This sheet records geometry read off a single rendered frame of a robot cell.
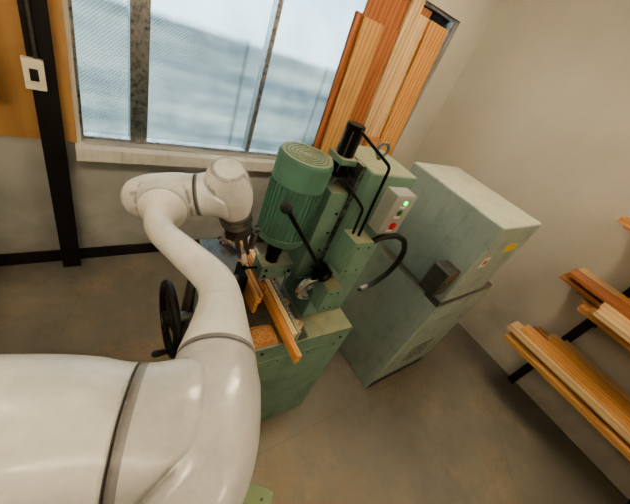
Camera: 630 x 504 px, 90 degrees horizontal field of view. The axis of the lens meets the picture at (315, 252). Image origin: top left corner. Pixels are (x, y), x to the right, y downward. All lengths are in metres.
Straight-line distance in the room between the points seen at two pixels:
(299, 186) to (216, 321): 0.59
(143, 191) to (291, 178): 0.39
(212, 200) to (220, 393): 0.50
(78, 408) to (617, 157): 2.98
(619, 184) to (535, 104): 0.83
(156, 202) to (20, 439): 0.50
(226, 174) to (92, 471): 0.56
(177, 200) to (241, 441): 0.54
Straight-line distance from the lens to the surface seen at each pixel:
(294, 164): 0.91
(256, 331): 1.15
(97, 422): 0.34
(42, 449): 0.35
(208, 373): 0.37
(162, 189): 0.76
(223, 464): 0.34
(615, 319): 2.57
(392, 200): 1.08
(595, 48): 3.17
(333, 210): 1.07
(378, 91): 2.69
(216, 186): 0.74
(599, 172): 2.99
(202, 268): 0.54
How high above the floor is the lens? 1.84
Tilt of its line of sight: 35 degrees down
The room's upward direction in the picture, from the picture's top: 25 degrees clockwise
